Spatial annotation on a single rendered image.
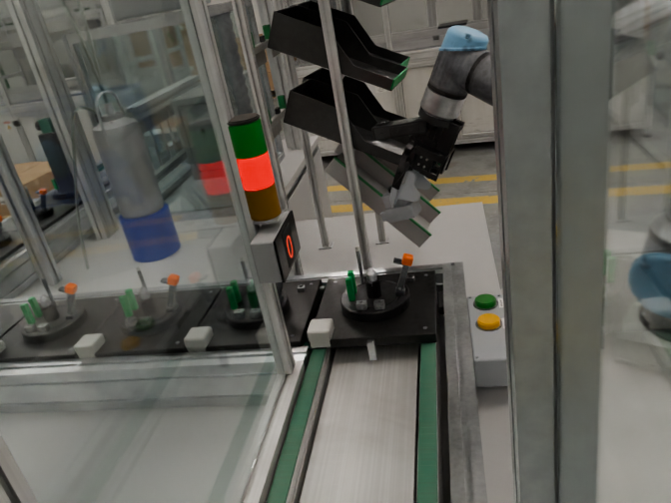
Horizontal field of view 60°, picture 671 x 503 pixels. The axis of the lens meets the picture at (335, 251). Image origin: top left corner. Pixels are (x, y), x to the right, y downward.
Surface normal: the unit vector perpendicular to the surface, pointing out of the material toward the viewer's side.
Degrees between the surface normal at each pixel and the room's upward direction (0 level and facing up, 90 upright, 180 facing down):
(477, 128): 90
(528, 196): 90
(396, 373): 0
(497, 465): 0
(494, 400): 0
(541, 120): 90
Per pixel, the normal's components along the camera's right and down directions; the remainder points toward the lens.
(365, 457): -0.17, -0.89
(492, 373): -0.14, 0.45
